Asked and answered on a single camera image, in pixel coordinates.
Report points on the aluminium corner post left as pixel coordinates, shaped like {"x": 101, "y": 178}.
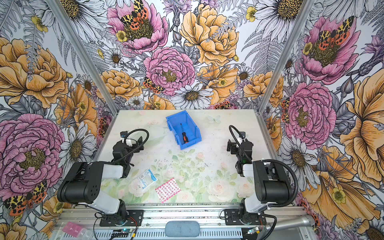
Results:
{"x": 64, "y": 21}

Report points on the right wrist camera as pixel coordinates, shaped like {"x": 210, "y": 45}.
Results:
{"x": 241, "y": 136}

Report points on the pink clear plastic box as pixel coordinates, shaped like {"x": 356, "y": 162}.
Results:
{"x": 77, "y": 231}

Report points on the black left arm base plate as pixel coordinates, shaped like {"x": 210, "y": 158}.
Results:
{"x": 131, "y": 218}

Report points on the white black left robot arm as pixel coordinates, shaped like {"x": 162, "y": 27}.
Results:
{"x": 82, "y": 184}

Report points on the clear blue plastic packet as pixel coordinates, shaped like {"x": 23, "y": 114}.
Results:
{"x": 143, "y": 182}

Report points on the blue plastic bin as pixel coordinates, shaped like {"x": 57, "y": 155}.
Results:
{"x": 185, "y": 131}

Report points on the aluminium corner post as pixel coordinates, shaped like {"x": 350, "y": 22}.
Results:
{"x": 64, "y": 21}
{"x": 291, "y": 40}

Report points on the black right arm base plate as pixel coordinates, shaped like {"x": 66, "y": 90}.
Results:
{"x": 234, "y": 217}

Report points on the grey oval pad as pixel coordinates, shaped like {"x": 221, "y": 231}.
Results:
{"x": 182, "y": 229}

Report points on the orange black screwdriver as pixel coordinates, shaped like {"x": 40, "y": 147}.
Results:
{"x": 185, "y": 138}

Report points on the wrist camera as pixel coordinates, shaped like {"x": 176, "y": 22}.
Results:
{"x": 241, "y": 136}
{"x": 124, "y": 134}

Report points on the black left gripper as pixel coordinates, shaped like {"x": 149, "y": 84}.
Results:
{"x": 138, "y": 150}

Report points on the pink patterned sticker sheet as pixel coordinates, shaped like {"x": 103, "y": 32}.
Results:
{"x": 168, "y": 190}

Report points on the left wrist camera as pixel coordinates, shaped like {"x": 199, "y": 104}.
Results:
{"x": 124, "y": 134}

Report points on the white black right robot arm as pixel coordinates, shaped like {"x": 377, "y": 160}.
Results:
{"x": 275, "y": 185}

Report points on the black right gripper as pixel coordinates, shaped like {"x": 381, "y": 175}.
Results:
{"x": 233, "y": 147}

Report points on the aluminium front rail frame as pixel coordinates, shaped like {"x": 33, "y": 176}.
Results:
{"x": 287, "y": 223}

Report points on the green circuit board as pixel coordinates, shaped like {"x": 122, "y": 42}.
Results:
{"x": 124, "y": 233}

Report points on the aluminium corner post right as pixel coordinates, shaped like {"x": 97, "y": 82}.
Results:
{"x": 291, "y": 40}

